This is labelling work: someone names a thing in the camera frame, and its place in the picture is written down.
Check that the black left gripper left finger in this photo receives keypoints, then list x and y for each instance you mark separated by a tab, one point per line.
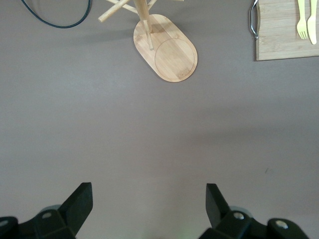
77	206

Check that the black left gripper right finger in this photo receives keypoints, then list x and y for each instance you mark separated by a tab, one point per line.
216	209

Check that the brown table cover sheet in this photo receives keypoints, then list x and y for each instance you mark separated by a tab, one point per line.
124	124

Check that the wooden mug tree stand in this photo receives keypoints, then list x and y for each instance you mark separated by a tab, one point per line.
174	57

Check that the yellow plastic fork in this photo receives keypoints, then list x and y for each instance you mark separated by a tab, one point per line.
302	27

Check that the yellow plastic knife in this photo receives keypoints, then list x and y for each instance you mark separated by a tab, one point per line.
312	27

